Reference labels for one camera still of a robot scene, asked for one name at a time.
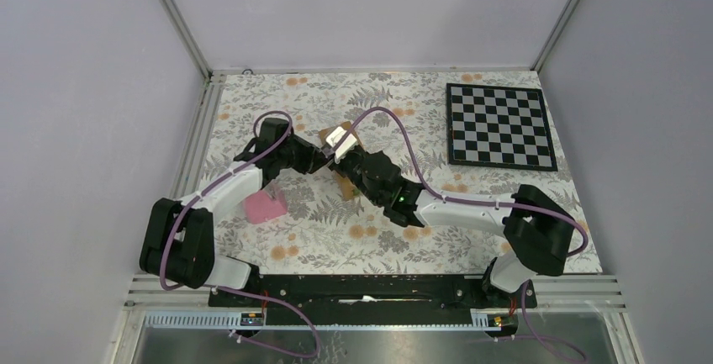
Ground brown cardboard express box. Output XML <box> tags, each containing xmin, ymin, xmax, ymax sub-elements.
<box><xmin>319</xmin><ymin>126</ymin><xmax>361</xmax><ymax>201</ymax></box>

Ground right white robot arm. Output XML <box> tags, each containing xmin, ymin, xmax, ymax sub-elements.
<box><xmin>329</xmin><ymin>146</ymin><xmax>575</xmax><ymax>307</ymax></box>

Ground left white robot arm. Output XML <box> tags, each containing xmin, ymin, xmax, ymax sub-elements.
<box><xmin>139</xmin><ymin>118</ymin><xmax>328</xmax><ymax>306</ymax></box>

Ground floral patterned table mat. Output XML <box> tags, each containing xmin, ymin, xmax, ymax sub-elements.
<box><xmin>201</xmin><ymin>71</ymin><xmax>585</xmax><ymax>274</ymax></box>

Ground pink plastic bag package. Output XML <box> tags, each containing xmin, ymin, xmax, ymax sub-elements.
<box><xmin>242</xmin><ymin>184</ymin><xmax>288</xmax><ymax>224</ymax></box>

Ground black white chessboard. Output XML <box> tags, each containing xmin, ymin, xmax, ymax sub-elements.
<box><xmin>446</xmin><ymin>83</ymin><xmax>558</xmax><ymax>171</ymax></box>

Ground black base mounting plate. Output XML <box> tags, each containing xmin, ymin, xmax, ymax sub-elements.
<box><xmin>209</xmin><ymin>274</ymin><xmax>537</xmax><ymax>324</ymax></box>

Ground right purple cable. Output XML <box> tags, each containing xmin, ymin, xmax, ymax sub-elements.
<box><xmin>334</xmin><ymin>106</ymin><xmax>590</xmax><ymax>364</ymax></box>

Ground purple cable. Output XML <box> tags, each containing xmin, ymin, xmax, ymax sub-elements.
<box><xmin>159</xmin><ymin>110</ymin><xmax>323</xmax><ymax>361</ymax></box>
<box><xmin>334</xmin><ymin>106</ymin><xmax>590</xmax><ymax>364</ymax></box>

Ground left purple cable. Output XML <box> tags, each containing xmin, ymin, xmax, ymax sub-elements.
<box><xmin>159</xmin><ymin>110</ymin><xmax>323</xmax><ymax>361</ymax></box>

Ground grey slotted cable duct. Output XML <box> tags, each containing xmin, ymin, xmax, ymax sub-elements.
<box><xmin>144</xmin><ymin>311</ymin><xmax>502</xmax><ymax>332</ymax></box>

